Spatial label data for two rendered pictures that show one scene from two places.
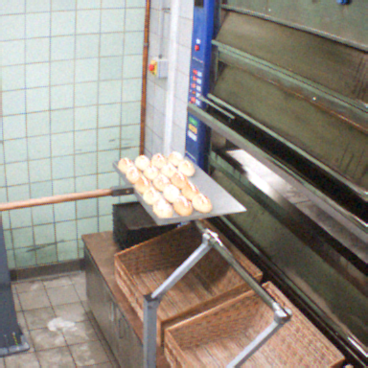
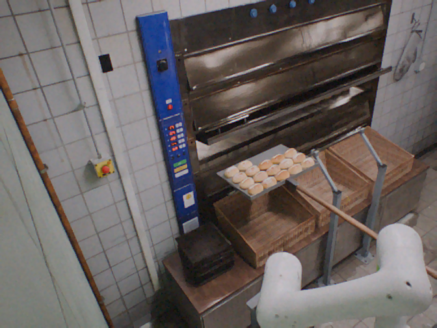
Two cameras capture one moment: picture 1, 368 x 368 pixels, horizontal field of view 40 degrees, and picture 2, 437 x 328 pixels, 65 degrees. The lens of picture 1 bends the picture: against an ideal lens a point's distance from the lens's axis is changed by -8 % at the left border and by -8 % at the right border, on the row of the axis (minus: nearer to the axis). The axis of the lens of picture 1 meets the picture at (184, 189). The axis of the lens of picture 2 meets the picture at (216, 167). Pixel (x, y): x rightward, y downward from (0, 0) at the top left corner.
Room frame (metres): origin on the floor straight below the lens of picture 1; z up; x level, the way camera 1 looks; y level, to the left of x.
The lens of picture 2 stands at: (2.45, 1.83, 2.42)
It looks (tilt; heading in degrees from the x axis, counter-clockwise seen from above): 33 degrees down; 266
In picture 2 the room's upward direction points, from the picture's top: 6 degrees counter-clockwise
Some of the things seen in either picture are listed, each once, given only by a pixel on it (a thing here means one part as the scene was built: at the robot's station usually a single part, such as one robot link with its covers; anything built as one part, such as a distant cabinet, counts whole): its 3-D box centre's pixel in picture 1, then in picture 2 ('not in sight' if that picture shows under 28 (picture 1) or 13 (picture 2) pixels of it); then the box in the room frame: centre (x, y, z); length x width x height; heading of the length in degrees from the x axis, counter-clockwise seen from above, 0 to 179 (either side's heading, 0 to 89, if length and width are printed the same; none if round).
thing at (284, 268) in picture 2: not in sight; (282, 282); (2.20, 1.03, 1.36); 0.16 x 0.13 x 0.19; 65
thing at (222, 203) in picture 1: (174, 183); (267, 167); (2.01, 0.04, 1.19); 0.55 x 0.36 x 0.03; 26
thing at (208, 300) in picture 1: (183, 277); (264, 217); (2.02, -0.02, 0.72); 0.56 x 0.49 x 0.28; 27
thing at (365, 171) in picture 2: not in sight; (369, 158); (0.96, -0.55, 0.72); 0.56 x 0.49 x 0.28; 28
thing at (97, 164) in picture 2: (159, 67); (103, 166); (2.95, 0.18, 1.46); 0.10 x 0.07 x 0.10; 26
